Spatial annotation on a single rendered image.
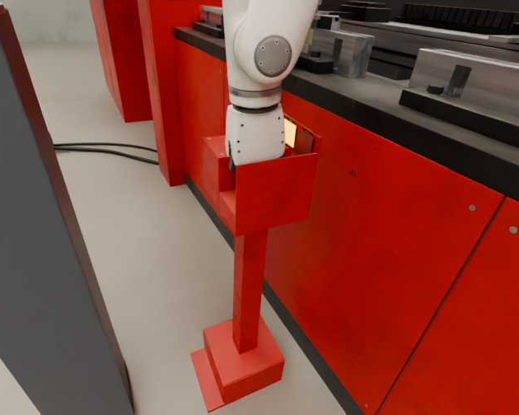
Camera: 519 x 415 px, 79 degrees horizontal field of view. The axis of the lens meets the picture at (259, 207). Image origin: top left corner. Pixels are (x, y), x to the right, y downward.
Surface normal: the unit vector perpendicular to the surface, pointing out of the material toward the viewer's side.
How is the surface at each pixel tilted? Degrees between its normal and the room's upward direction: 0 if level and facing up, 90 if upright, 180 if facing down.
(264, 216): 90
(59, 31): 90
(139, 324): 0
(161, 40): 90
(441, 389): 90
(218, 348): 0
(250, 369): 0
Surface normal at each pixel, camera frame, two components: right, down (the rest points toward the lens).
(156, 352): 0.06, -0.82
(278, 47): 0.27, 0.58
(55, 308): 0.47, 0.52
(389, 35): -0.87, 0.23
